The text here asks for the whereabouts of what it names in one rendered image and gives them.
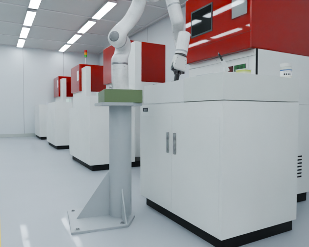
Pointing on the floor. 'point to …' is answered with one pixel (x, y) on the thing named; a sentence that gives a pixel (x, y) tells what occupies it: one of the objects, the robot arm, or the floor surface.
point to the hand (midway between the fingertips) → (176, 78)
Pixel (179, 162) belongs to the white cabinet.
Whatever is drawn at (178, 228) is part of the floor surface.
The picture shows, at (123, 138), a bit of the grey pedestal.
